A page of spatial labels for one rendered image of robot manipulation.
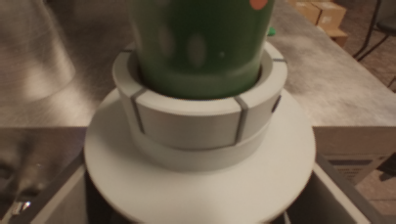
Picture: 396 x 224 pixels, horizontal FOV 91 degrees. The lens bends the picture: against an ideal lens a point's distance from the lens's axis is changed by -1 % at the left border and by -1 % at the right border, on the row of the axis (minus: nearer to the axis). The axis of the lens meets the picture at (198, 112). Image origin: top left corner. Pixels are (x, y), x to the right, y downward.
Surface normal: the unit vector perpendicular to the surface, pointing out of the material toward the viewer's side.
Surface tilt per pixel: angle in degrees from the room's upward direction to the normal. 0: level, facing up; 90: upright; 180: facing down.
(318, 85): 0
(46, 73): 90
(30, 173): 90
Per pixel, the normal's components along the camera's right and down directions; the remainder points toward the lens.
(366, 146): 0.00, 0.69
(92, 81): 0.00, -0.73
